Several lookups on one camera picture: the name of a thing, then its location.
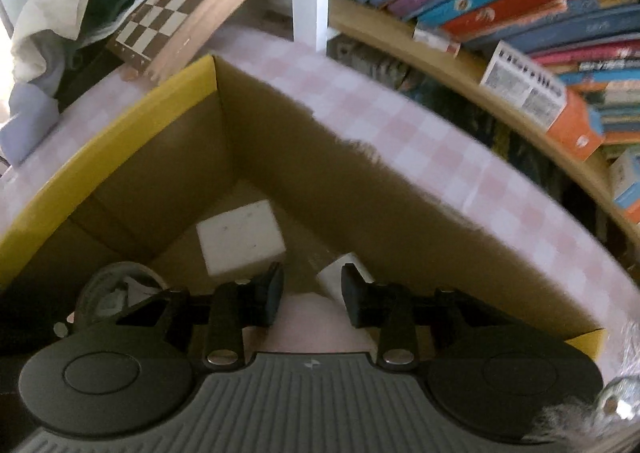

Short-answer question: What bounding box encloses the large white foam block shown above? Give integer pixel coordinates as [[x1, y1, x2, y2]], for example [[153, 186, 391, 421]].
[[195, 200, 287, 280]]

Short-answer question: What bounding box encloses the pile of clothes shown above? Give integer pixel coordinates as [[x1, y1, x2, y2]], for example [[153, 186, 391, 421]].
[[0, 0, 201, 166]]

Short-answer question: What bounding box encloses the orange and white carton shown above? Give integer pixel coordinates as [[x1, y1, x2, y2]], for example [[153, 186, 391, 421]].
[[479, 40, 607, 164]]

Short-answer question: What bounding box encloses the yellow cardboard box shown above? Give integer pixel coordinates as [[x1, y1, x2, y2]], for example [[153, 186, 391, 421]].
[[0, 54, 607, 366]]

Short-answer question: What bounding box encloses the silver tape roll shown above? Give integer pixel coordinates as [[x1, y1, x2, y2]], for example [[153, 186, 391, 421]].
[[74, 262, 169, 330]]

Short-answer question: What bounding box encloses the small white foam block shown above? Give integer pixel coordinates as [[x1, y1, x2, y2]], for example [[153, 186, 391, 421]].
[[316, 252, 375, 305]]

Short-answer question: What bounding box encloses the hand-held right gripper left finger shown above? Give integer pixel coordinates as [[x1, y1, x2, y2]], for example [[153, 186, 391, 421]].
[[117, 262, 286, 370]]

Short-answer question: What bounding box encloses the pink plush pig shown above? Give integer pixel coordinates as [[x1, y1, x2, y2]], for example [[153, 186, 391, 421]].
[[244, 292, 382, 358]]

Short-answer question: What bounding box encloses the grey fur keychain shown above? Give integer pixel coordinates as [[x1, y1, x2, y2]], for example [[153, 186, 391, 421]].
[[530, 328, 640, 449]]

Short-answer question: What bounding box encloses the wooden chessboard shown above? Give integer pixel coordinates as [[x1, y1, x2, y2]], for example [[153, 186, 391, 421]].
[[106, 0, 292, 84]]

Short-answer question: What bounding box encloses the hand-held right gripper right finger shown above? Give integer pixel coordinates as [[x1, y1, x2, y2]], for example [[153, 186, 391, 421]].
[[341, 264, 506, 369]]

